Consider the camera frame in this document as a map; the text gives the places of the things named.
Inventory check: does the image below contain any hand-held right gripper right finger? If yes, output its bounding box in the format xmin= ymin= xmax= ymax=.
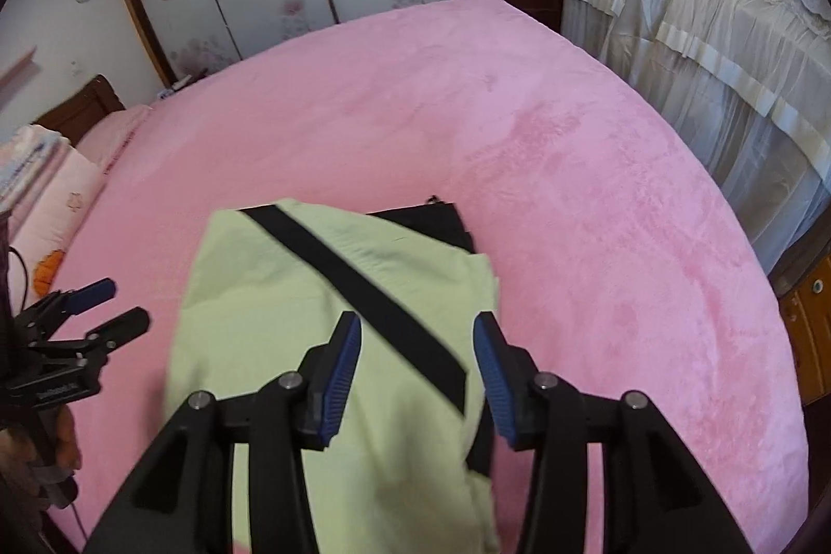
xmin=473 ymin=310 xmax=754 ymax=554

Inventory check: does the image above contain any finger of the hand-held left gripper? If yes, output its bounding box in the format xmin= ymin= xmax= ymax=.
xmin=19 ymin=278 xmax=118 ymax=334
xmin=32 ymin=306 xmax=152 ymax=367

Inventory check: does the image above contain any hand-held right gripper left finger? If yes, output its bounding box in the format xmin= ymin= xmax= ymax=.
xmin=84 ymin=310 xmax=363 ymax=554

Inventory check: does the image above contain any green and black hooded jacket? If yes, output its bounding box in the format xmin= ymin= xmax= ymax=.
xmin=162 ymin=195 xmax=501 ymax=554

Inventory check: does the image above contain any person's left hand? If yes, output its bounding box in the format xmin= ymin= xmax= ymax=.
xmin=0 ymin=404 xmax=82 ymax=496

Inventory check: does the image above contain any pink flower pillow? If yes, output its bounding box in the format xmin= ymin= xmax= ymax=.
xmin=13 ymin=142 xmax=105 ymax=295

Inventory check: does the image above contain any folded pastel floral quilt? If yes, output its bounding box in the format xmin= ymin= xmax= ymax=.
xmin=0 ymin=124 xmax=71 ymax=211

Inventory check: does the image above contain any plain pink pillow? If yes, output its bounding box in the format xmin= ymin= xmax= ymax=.
xmin=74 ymin=105 xmax=157 ymax=175

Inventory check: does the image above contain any dark wooden headboard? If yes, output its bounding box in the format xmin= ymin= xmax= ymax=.
xmin=32 ymin=75 xmax=127 ymax=146

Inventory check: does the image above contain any pink bed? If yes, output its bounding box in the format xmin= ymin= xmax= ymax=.
xmin=39 ymin=0 xmax=812 ymax=554

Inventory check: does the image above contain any wooden drawer cabinet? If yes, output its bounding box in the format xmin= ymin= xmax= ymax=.
xmin=775 ymin=255 xmax=831 ymax=438

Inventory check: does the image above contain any thick black cable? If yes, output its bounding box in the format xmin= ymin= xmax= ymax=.
xmin=0 ymin=246 xmax=30 ymax=321

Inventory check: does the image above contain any pink wall shelf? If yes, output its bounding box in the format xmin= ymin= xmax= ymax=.
xmin=0 ymin=46 xmax=38 ymax=84

